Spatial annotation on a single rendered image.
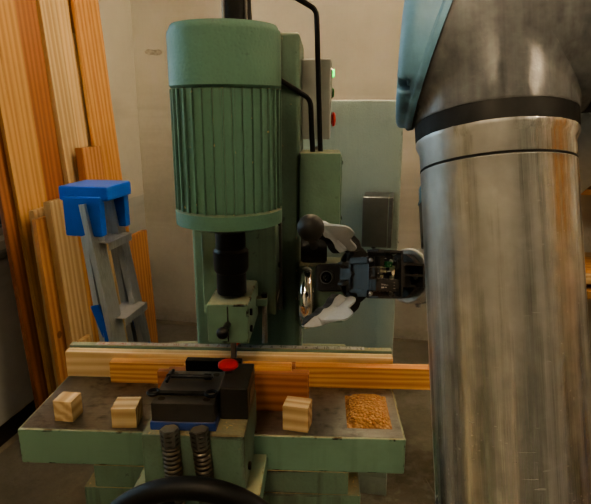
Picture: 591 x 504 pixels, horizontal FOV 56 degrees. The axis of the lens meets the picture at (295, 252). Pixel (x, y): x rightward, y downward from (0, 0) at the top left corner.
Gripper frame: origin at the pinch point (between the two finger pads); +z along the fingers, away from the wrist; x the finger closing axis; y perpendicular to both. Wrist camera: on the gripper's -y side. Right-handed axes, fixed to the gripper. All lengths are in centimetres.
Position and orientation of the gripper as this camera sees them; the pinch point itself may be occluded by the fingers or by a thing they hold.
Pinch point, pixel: (298, 272)
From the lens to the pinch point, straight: 78.2
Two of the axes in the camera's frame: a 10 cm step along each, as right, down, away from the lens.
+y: 6.1, -0.4, -7.9
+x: -0.2, 10.0, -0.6
